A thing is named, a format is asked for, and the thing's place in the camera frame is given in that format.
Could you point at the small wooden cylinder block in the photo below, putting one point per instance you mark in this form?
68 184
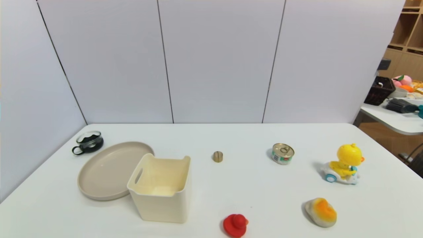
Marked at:
217 157

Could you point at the cream plastic storage box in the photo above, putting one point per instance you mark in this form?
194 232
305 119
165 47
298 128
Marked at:
165 205

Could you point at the teal object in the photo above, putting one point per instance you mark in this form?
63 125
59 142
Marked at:
421 111

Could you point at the small tin can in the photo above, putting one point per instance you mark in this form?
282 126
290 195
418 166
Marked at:
282 155

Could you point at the red rubber duck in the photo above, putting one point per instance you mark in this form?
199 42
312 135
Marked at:
235 226

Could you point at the beige round plate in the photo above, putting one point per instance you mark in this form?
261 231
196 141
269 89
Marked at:
105 168

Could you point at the yellow duck toy on car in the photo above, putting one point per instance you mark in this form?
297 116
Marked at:
347 158

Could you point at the orange and white stone toy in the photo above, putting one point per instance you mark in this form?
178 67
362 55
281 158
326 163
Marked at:
322 213

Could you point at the dark wicker basket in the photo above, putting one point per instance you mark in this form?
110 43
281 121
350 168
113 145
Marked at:
378 92

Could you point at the white side table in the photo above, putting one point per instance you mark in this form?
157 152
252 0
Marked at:
396 122

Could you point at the black brush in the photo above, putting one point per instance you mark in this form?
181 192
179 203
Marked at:
398 105

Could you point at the white bowl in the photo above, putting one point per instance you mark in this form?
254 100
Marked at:
398 93

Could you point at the pink peach plush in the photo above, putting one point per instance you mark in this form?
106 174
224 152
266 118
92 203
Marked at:
404 80

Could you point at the orange toy fruit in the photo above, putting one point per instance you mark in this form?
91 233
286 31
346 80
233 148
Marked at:
407 88

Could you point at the wooden shelf unit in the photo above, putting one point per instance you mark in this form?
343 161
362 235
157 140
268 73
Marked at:
404 62

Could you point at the cream toy bread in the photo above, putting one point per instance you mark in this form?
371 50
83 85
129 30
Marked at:
415 95

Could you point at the yellow toy item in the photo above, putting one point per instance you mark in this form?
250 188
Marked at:
418 85

